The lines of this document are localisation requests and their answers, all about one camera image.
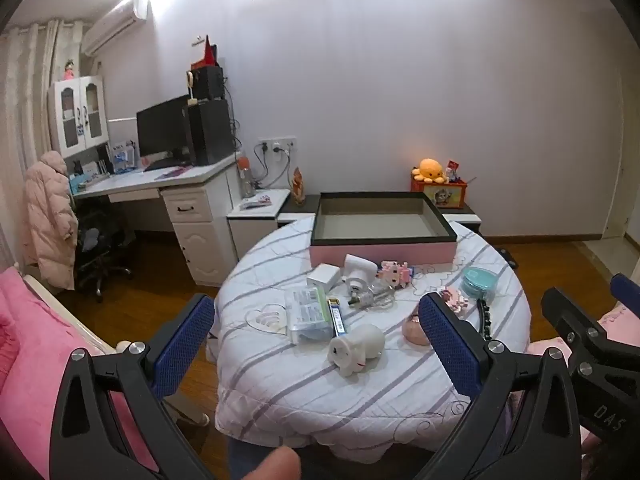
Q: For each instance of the black computer monitor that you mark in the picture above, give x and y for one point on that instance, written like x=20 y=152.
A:
x=162 y=130

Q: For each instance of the pink block figure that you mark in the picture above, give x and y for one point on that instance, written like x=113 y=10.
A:
x=395 y=272

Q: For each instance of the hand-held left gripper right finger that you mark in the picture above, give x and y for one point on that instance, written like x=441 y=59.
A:
x=450 y=345

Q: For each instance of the black office chair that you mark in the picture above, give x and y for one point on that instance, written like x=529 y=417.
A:
x=100 y=255

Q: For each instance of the orange snack bag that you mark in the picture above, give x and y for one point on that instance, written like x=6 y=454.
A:
x=298 y=187

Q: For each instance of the striped white tablecloth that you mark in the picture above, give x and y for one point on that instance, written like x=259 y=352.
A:
x=280 y=385

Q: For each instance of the white desk with drawers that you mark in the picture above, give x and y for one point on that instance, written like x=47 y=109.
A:
x=200 y=240

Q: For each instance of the small black yellow box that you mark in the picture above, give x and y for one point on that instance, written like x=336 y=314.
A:
x=336 y=316

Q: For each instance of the bottle with orange cap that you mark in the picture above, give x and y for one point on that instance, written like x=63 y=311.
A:
x=245 y=180

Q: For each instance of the black speaker box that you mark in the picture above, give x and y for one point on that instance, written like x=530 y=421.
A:
x=207 y=82

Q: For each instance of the red flag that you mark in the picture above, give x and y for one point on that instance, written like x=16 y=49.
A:
x=209 y=55

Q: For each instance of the teal plastic case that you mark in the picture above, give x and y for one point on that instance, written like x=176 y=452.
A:
x=477 y=282

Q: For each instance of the small toy figure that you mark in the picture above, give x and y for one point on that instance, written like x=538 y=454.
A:
x=454 y=171

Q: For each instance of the black computer tower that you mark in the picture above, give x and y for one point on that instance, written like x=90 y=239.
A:
x=210 y=132

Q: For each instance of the person's left hand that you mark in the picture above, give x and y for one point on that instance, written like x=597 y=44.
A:
x=270 y=466

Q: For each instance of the white plastic device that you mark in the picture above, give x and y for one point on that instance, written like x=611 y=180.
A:
x=357 y=270

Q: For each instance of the white charger adapter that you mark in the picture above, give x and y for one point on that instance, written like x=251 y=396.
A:
x=322 y=277

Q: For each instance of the pink patterned packet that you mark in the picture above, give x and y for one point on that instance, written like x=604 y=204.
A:
x=456 y=300

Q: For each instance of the clear plastic packet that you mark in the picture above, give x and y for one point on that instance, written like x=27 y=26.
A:
x=305 y=315

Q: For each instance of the low white black-topped cabinet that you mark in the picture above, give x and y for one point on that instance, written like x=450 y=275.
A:
x=255 y=230

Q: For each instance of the clear glass pieces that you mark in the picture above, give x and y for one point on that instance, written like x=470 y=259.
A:
x=372 y=297

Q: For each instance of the white glass-door cabinet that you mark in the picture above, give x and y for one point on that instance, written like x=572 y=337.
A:
x=75 y=110

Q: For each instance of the black keyboard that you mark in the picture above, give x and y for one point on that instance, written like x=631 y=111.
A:
x=162 y=164

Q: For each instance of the rose gold jar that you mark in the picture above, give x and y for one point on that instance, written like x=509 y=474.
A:
x=412 y=332

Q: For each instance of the red printed storage box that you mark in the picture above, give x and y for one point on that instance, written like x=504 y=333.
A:
x=440 y=195

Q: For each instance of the white animal figure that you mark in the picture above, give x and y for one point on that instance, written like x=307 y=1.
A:
x=355 y=347

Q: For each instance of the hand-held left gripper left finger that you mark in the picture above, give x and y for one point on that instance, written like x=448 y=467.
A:
x=185 y=345

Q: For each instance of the pink bedsheet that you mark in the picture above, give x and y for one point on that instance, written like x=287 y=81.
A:
x=30 y=350

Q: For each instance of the small doll figure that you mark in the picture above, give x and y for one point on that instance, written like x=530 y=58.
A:
x=70 y=70

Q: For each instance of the white wall power outlet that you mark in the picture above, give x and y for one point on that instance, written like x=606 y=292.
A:
x=277 y=144

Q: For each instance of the pink printed blanket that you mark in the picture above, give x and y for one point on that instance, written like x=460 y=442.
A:
x=542 y=346

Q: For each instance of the orange octopus plush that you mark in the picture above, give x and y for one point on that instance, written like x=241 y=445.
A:
x=430 y=170

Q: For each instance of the light curtain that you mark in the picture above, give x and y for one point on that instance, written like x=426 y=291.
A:
x=25 y=85

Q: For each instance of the clear heart-shaped coaster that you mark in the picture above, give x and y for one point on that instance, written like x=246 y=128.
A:
x=265 y=320

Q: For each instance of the white bed frame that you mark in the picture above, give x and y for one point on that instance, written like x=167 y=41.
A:
x=187 y=407

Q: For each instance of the blue white box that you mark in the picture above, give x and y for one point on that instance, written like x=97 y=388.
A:
x=124 y=155

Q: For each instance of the pink puffer coat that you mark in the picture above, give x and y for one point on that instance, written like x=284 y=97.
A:
x=47 y=220

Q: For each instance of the pink box with black rim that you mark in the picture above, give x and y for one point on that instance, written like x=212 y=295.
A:
x=380 y=252

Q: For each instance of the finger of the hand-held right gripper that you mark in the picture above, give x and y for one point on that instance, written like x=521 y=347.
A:
x=570 y=320
x=627 y=292

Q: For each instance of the white air conditioner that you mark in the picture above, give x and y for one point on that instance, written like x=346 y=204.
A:
x=115 y=25

